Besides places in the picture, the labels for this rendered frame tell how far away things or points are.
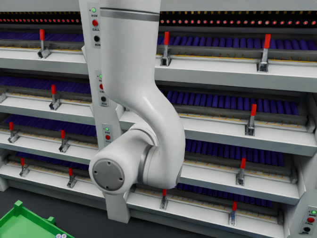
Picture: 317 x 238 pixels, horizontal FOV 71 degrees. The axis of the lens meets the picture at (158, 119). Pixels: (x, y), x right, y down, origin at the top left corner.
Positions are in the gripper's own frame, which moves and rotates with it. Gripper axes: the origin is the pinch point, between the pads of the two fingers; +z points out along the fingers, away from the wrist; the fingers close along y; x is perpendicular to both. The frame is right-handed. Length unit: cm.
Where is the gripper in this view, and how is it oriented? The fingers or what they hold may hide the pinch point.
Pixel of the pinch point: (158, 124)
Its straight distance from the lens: 67.4
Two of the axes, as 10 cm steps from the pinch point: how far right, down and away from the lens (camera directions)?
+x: 0.5, -9.6, -2.7
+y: 9.6, 1.2, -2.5
